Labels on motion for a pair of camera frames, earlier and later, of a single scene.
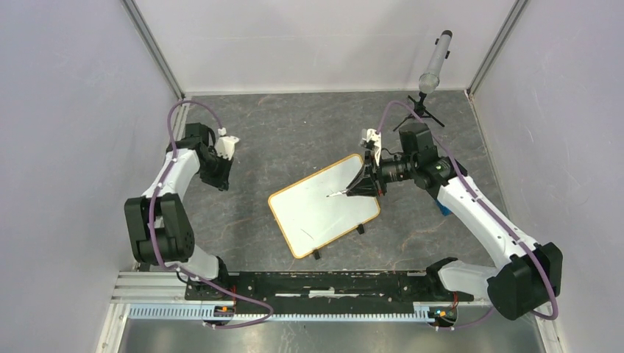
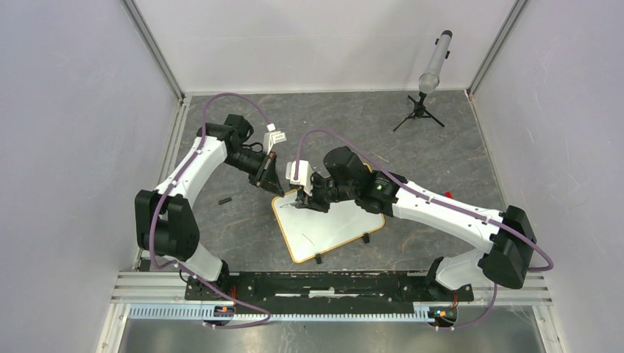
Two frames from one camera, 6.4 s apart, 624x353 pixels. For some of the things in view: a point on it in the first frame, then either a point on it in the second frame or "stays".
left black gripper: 221,182 → 272,185
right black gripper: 361,184 → 304,200
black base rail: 324,287 stays
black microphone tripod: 421,110 stays
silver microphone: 429,81 stays
